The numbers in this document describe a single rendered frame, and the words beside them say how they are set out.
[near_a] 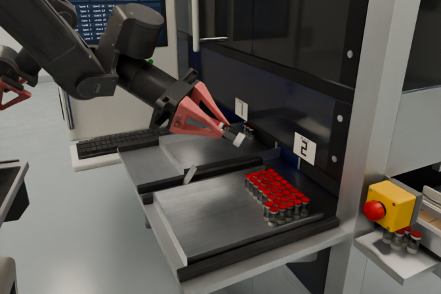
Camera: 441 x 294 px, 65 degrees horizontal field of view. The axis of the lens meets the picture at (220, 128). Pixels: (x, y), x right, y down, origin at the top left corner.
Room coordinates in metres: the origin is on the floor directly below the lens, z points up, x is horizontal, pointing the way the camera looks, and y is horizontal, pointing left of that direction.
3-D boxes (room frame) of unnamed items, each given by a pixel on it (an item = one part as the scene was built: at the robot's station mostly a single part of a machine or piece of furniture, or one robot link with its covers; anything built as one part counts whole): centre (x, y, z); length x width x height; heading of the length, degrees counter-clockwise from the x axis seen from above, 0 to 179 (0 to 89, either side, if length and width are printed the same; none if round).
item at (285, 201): (0.77, -0.13, 0.91); 0.18 x 0.02 x 0.05; 25
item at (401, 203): (0.60, -0.35, 1.00); 0.08 x 0.07 x 0.07; 115
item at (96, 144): (1.30, 0.38, 0.82); 0.40 x 0.14 x 0.02; 115
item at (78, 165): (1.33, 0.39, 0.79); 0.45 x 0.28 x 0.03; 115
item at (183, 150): (1.08, 0.01, 0.90); 0.34 x 0.26 x 0.04; 116
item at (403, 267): (0.60, -0.39, 0.87); 0.14 x 0.13 x 0.02; 115
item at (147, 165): (0.90, 0.00, 0.87); 0.70 x 0.48 x 0.02; 25
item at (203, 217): (0.72, -0.03, 0.90); 0.34 x 0.26 x 0.04; 115
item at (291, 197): (0.78, -0.15, 0.91); 0.18 x 0.02 x 0.05; 25
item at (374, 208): (0.58, -0.31, 1.00); 0.04 x 0.04 x 0.04; 25
